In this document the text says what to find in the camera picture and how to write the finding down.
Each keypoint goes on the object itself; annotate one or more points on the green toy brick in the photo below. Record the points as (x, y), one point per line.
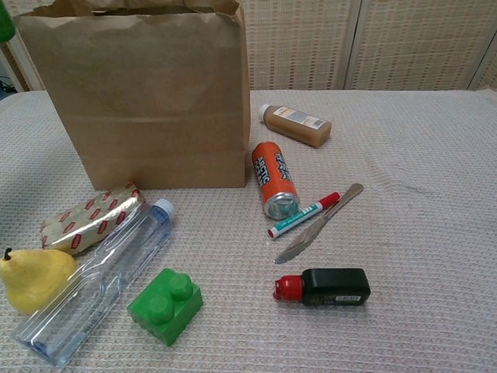
(167, 311)

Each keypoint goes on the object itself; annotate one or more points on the gold foil block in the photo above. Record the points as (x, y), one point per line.
(89, 221)

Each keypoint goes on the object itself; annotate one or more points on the clear plastic water bottle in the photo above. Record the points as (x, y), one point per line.
(101, 272)

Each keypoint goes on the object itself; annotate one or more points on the yellow pear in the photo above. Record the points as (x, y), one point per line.
(31, 279)

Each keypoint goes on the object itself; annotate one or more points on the green can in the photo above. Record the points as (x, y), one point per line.
(4, 23)

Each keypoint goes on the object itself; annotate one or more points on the orange drink can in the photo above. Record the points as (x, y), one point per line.
(272, 175)

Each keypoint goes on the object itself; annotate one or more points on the brown juice bottle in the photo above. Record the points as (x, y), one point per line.
(299, 126)

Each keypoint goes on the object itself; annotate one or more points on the black bottle with red cap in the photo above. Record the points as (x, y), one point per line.
(334, 285)

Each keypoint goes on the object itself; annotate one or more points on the brown paper bag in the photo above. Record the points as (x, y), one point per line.
(147, 97)

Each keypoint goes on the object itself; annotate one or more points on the marker pen with red cap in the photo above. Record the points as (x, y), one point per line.
(295, 220)

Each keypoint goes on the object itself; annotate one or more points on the metal table knife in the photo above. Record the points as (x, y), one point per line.
(310, 233)

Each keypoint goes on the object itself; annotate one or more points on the woven folding screen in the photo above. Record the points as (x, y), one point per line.
(310, 39)

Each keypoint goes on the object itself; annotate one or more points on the beige woven tablecloth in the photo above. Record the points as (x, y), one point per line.
(407, 233)

